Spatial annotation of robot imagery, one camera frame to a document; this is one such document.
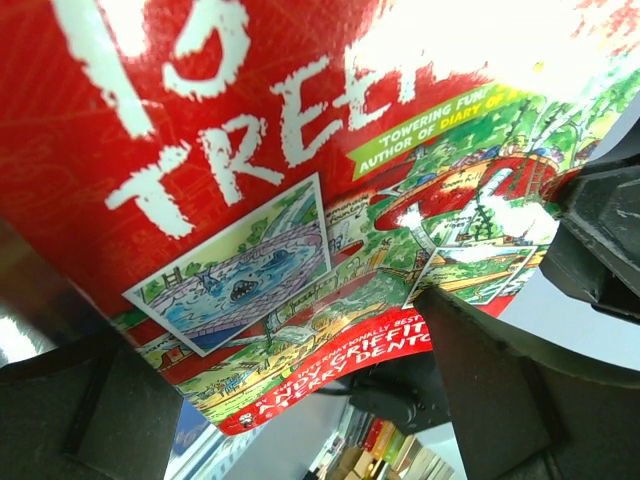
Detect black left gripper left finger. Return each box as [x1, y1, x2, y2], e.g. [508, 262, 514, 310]
[1, 334, 182, 479]

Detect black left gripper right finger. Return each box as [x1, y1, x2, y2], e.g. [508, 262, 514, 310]
[414, 287, 639, 479]

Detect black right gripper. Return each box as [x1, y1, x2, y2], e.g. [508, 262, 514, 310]
[540, 125, 639, 320]

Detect blue orange sunset book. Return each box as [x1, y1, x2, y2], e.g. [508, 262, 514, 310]
[171, 401, 211, 458]

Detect red treehouse book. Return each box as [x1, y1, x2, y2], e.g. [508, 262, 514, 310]
[1, 1, 639, 435]

